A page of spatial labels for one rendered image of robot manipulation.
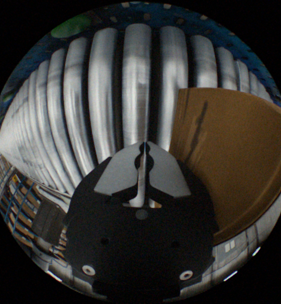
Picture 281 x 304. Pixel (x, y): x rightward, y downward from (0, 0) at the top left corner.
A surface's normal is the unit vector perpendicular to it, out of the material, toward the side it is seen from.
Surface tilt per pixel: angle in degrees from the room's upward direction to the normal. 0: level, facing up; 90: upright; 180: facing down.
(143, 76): 29
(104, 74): 36
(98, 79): 11
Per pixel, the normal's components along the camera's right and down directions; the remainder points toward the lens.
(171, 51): -0.44, 0.48
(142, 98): 0.44, 0.49
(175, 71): -0.23, 0.52
